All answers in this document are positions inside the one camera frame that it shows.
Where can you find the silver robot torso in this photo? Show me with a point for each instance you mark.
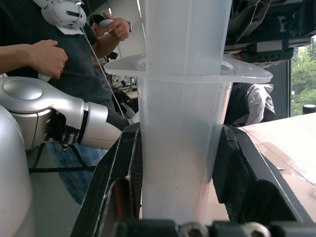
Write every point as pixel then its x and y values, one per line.
pixel 12 177

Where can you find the background desk with clutter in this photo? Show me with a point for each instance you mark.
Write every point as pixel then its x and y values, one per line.
pixel 127 89

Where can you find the white VR headset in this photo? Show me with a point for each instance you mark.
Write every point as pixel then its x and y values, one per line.
pixel 63 13

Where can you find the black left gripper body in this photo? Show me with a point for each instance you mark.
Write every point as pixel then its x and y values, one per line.
pixel 279 27

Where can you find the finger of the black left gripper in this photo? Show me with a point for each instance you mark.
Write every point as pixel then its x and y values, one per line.
pixel 247 17

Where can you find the large translucent plastic syringe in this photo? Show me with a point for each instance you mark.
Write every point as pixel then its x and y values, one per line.
pixel 181 123

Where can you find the bystander with black hair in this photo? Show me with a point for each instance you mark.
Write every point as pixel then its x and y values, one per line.
pixel 96 24

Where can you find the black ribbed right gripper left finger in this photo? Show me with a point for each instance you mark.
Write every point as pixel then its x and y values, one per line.
pixel 108 177

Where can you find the grey jacket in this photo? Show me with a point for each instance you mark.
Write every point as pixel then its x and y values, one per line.
pixel 259 106

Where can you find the white handheld controller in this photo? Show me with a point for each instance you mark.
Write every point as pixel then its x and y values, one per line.
pixel 45 77
pixel 105 24

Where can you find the person's left hand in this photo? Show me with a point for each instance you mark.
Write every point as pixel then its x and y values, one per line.
pixel 119 26

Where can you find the black round cylinder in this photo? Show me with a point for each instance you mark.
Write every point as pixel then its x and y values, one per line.
pixel 309 109

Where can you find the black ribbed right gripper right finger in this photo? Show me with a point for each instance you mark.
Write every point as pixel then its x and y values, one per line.
pixel 247 177

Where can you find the person in dark shirt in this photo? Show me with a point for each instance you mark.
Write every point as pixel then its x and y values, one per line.
pixel 74 74

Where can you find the person's right hand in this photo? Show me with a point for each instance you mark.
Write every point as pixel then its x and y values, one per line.
pixel 49 58

